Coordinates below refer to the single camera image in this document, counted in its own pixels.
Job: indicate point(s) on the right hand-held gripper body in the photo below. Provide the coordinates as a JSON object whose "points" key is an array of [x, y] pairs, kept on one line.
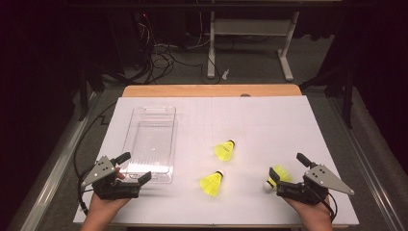
{"points": [[324, 178]]}

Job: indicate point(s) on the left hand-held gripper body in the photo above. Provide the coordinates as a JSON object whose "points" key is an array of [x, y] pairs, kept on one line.
{"points": [[110, 191]]}

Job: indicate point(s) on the yellow shuttlecock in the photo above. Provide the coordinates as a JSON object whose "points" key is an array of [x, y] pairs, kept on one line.
{"points": [[211, 184], [224, 150], [282, 173]]}

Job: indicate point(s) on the clear plastic tray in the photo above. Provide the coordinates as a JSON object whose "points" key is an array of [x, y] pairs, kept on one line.
{"points": [[150, 141]]}

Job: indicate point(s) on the person's left hand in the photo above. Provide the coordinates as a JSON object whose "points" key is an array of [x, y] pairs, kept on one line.
{"points": [[106, 205]]}

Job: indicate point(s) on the person's right hand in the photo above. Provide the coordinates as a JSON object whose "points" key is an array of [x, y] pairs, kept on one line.
{"points": [[308, 210]]}

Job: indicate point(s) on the white board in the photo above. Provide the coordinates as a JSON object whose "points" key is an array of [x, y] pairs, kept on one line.
{"points": [[256, 128]]}

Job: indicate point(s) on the small white plastic piece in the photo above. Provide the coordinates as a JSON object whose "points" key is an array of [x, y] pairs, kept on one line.
{"points": [[225, 74]]}

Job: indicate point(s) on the black equipment rack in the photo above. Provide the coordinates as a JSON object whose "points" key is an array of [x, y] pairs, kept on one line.
{"points": [[131, 41]]}

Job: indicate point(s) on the white metal stand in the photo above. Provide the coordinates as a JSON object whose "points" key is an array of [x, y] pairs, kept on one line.
{"points": [[250, 27]]}

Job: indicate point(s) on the aluminium rail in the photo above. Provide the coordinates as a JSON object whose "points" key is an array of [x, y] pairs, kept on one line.
{"points": [[369, 179], [54, 173]]}

